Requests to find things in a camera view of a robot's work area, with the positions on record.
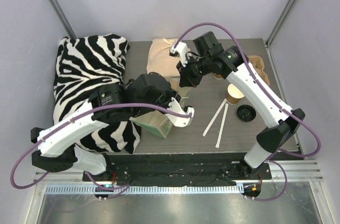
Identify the green illustrated paper bag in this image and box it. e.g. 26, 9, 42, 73
130, 77, 191, 139

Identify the brown paper coffee cup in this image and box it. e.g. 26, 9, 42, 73
214, 73, 223, 80

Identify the white straw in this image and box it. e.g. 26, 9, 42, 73
215, 104, 229, 149
202, 99, 227, 137

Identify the brown cardboard cup carrier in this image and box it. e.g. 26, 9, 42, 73
248, 55, 270, 85

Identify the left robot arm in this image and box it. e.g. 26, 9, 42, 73
31, 73, 189, 181

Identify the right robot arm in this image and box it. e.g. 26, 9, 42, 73
169, 31, 305, 179

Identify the beige cloth pouch with ribbon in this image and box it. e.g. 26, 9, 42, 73
146, 38, 180, 77

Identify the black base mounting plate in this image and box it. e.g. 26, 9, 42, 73
94, 153, 272, 187

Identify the zebra print plush blanket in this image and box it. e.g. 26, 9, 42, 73
53, 33, 141, 154

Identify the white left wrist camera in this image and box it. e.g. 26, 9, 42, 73
166, 97, 195, 127

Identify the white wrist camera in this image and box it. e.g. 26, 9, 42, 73
166, 97, 195, 127
169, 42, 191, 67

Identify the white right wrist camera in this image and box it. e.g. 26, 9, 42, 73
169, 42, 191, 67

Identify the white slotted cable duct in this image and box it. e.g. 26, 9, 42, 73
45, 183, 244, 195

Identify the aluminium frame rail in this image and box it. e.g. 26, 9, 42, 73
33, 161, 325, 184

